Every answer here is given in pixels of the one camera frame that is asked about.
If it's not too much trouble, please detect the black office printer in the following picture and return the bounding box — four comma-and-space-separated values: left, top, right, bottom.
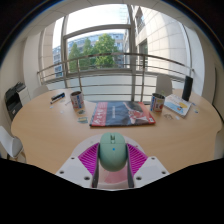
3, 81, 31, 122

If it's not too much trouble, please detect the open blue yellow book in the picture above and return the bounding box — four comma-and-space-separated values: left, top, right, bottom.
163, 93, 193, 118

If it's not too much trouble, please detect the red cover magazine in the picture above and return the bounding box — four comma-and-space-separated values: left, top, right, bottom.
89, 100, 157, 128

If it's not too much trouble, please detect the white red blue mug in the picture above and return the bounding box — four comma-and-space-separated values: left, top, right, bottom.
69, 90, 85, 110

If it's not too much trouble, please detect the black cylindrical bottle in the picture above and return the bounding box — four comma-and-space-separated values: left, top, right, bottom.
181, 75, 194, 102

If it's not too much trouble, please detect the white chair with wooden legs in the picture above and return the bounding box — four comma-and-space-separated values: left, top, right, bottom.
0, 125, 27, 163

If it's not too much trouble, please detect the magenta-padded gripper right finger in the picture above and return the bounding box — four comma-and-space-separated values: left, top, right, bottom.
125, 143, 171, 189

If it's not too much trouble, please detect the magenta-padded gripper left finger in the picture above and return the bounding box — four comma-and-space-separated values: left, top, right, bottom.
54, 142, 101, 189

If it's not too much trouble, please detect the pink white round mouse pad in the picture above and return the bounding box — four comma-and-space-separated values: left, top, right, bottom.
73, 133, 149, 190

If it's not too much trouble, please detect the metal balcony railing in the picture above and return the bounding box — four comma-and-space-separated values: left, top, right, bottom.
36, 52, 195, 101

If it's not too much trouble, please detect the white orange mug with plant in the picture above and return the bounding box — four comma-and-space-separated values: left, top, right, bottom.
149, 92, 166, 113

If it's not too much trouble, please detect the mint green computer mouse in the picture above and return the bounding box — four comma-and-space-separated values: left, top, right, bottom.
98, 132, 129, 173

